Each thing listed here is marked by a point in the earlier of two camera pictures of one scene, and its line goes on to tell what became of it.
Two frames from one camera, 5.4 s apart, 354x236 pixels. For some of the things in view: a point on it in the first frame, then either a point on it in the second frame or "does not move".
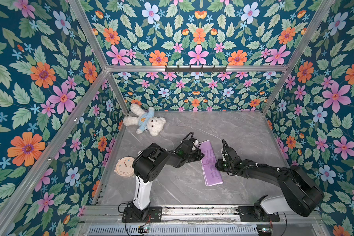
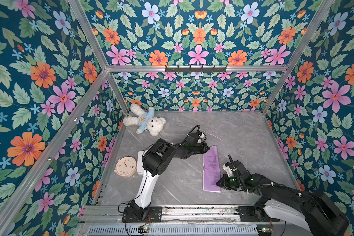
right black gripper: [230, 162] -> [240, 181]
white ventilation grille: [205, 230] does not move
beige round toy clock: [124, 166] does not move
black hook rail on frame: [195, 69] does not move
